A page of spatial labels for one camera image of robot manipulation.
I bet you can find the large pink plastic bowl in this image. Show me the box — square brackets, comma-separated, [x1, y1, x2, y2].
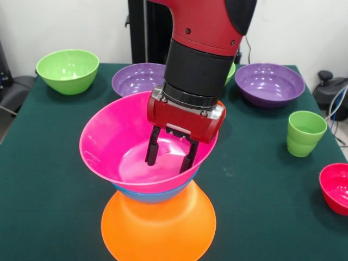
[79, 91, 220, 194]

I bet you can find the dark green tablecloth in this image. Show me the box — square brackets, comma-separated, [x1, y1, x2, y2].
[0, 64, 348, 261]

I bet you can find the purple plastic bowl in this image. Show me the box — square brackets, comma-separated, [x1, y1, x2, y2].
[234, 63, 306, 109]
[111, 63, 167, 98]

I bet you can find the black pedestal column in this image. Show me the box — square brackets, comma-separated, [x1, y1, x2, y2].
[125, 0, 175, 65]

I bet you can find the floor cable bundle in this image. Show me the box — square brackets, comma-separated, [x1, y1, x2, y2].
[325, 86, 348, 147]

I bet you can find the small red-pink plastic bowl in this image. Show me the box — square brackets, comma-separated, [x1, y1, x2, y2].
[319, 163, 348, 217]

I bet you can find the green plastic bowl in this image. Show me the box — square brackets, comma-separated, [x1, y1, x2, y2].
[224, 61, 236, 87]
[35, 49, 100, 96]

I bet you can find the blue plastic bowl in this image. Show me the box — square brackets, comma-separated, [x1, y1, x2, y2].
[111, 168, 201, 204]

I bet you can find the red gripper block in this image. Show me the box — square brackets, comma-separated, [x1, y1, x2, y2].
[145, 85, 227, 175]

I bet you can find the black hanging cable with plug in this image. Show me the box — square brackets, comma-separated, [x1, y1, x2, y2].
[234, 34, 252, 65]

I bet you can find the green plastic cup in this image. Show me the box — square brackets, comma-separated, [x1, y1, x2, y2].
[287, 110, 328, 158]

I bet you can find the large orange plastic bowl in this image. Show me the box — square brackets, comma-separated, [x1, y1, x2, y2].
[101, 179, 218, 261]

